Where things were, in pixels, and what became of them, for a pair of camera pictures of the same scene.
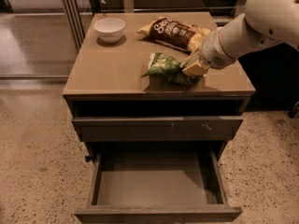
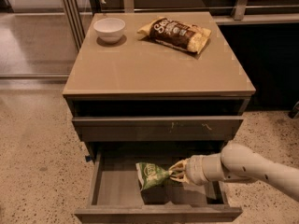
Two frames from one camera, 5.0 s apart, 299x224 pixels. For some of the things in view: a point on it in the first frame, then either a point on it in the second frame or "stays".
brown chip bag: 177,35 stays
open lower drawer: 156,186 stays
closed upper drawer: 159,128 stays
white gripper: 212,53 -> 194,170
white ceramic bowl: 109,30 stays
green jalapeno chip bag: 170,68 -> 151,176
